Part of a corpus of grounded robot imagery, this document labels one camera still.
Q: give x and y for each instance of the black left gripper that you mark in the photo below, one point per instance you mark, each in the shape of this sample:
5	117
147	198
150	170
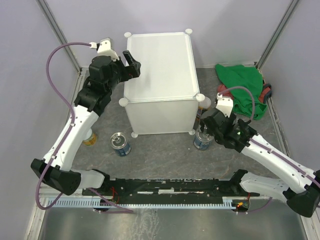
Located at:
128	74

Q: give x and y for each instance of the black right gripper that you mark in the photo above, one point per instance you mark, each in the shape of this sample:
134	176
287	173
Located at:
232	118

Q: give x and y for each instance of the blue soup can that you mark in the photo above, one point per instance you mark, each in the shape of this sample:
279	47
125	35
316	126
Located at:
120	144
202	140

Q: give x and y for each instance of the tall orange can white lid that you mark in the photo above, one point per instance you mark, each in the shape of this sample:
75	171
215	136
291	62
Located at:
203	106

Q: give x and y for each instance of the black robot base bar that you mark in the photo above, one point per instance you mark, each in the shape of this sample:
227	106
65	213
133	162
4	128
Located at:
172	191

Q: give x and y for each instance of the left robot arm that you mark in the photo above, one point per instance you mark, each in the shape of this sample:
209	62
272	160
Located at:
55	168

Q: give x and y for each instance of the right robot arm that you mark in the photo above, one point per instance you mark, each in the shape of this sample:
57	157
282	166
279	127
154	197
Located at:
298	186

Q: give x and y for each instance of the red cloth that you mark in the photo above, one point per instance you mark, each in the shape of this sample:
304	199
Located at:
222	92

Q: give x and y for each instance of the white plastic cube cabinet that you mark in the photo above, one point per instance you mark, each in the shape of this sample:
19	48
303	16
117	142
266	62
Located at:
165	98

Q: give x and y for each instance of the green cloth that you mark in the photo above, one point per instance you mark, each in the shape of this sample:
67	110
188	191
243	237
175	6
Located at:
247	84

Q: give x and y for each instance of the yellow short can white lid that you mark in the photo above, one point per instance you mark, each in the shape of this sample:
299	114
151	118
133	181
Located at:
90	138

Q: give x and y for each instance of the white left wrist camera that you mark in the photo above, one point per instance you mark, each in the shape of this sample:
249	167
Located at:
105	48

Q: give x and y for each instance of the left aluminium corner post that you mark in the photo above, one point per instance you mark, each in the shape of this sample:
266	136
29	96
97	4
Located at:
47	12

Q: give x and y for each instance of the aluminium corner post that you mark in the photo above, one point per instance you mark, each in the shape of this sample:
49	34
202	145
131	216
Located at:
293	4
47	12

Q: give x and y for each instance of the right aluminium corner post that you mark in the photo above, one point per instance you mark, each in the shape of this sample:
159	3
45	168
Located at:
293	4

